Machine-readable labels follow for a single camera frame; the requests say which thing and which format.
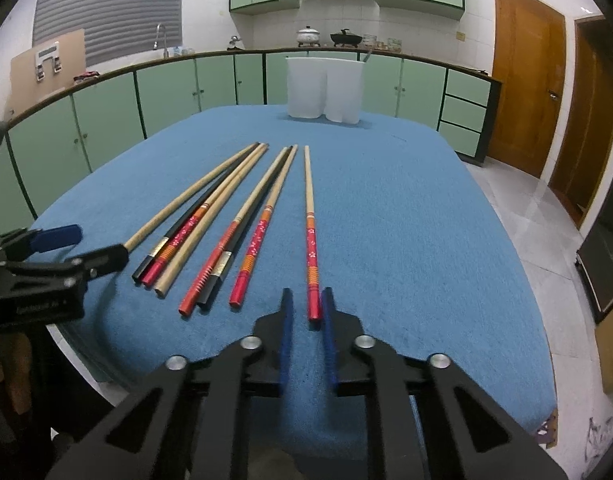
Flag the black chopstick gold band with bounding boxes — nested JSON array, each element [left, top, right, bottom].
[[132, 142, 260, 287], [194, 148, 290, 313]]

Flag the bamboo chopstick red floral handle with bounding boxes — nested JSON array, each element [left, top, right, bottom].
[[229, 144, 298, 309]]

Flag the plain thick bamboo chopstick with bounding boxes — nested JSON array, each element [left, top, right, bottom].
[[152, 143, 268, 299]]

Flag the bamboo chopstick red ribbed handle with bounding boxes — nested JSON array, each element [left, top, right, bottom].
[[178, 148, 288, 318]]

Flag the white double utensil holder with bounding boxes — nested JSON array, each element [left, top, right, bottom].
[[287, 58, 365, 125]]

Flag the green lower kitchen cabinets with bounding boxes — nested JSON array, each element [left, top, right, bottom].
[[0, 49, 502, 233]]

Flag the person's left hand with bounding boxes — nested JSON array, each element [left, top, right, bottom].
[[0, 333, 31, 443]]

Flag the blue table cloth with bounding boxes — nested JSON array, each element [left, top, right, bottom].
[[28, 104, 559, 461]]

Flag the cardboard panel with brackets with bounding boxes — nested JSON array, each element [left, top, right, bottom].
[[5, 29, 86, 118]]

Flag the sink faucet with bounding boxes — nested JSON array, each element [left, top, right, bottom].
[[152, 23, 170, 58]]

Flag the window roller blind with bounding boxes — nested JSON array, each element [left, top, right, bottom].
[[33, 0, 183, 65]]

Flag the white cooking pot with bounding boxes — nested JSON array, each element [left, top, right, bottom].
[[296, 26, 321, 48]]

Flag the black wok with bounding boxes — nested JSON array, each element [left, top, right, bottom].
[[329, 28, 363, 48]]

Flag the black glass cabinet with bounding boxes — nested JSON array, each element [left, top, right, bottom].
[[576, 182, 613, 324]]

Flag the wooden door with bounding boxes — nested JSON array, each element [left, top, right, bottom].
[[488, 0, 566, 177], [549, 16, 613, 226]]

